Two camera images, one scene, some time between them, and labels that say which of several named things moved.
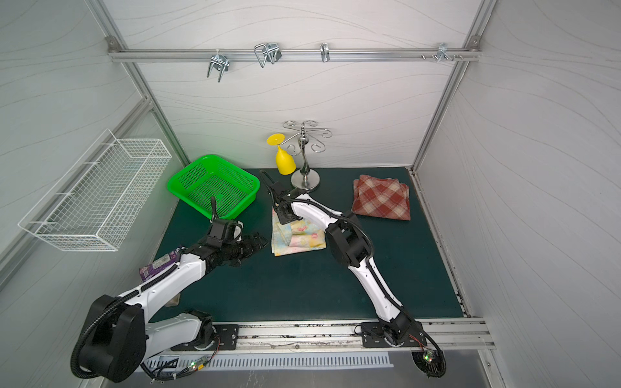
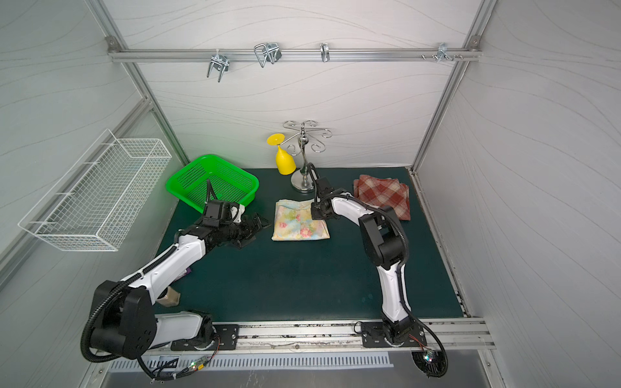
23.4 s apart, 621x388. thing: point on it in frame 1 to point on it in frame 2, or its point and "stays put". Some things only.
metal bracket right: [442, 53] stays put
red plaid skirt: [387, 198] stays put
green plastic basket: [234, 187] stays put
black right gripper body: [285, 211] to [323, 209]
